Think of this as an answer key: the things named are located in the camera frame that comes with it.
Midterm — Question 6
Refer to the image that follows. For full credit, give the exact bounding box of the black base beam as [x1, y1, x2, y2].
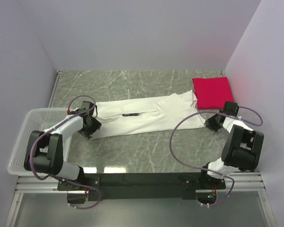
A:
[57, 171, 226, 201]

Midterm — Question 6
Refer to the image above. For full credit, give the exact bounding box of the aluminium rail frame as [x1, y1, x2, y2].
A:
[5, 172, 277, 227]

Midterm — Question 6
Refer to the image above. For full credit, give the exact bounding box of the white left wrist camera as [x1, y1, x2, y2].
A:
[67, 108, 80, 115]

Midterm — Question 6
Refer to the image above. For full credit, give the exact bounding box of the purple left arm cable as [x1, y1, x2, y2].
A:
[30, 95, 103, 210]

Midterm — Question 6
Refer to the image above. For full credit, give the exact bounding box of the white plastic basket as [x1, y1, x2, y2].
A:
[7, 108, 67, 176]

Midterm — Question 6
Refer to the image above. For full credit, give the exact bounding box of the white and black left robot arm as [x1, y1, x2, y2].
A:
[24, 101, 102, 190]

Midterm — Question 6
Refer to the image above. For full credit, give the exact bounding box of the folded red t shirt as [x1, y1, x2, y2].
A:
[192, 77, 234, 110]

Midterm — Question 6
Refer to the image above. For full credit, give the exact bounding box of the white t shirt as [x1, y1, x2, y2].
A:
[92, 91, 205, 139]

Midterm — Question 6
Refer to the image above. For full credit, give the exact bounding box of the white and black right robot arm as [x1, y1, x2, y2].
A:
[198, 101, 264, 189]

